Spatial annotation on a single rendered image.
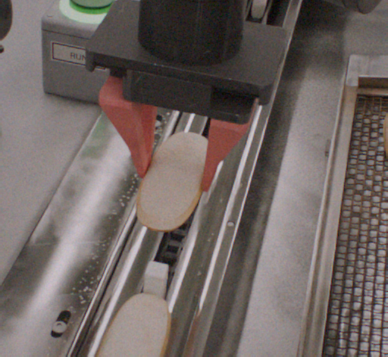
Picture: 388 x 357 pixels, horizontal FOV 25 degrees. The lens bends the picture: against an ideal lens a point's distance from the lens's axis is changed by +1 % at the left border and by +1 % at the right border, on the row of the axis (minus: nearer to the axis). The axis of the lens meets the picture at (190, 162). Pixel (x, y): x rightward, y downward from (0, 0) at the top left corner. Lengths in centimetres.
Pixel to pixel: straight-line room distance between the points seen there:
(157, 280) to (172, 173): 7
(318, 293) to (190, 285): 9
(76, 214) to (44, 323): 10
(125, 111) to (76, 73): 29
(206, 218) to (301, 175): 13
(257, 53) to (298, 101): 34
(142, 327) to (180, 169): 10
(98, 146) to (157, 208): 17
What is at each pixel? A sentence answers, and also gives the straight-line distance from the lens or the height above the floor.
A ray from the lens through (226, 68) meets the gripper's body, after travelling 46.
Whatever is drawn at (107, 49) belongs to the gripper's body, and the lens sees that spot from 46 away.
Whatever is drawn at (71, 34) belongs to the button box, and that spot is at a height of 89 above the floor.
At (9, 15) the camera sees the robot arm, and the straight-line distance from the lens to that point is 64.
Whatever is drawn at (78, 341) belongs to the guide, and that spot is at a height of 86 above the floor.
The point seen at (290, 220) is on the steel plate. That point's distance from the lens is 68.
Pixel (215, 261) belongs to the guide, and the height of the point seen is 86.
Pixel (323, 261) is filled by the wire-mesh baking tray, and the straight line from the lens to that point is 54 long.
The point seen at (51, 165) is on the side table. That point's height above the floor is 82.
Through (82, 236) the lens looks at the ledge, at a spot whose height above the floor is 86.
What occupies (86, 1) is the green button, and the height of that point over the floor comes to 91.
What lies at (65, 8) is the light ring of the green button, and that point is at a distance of 76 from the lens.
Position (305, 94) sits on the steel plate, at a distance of 83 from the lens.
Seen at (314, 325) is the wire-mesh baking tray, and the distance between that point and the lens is 50.
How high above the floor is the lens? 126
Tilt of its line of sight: 37 degrees down
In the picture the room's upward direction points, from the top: 7 degrees clockwise
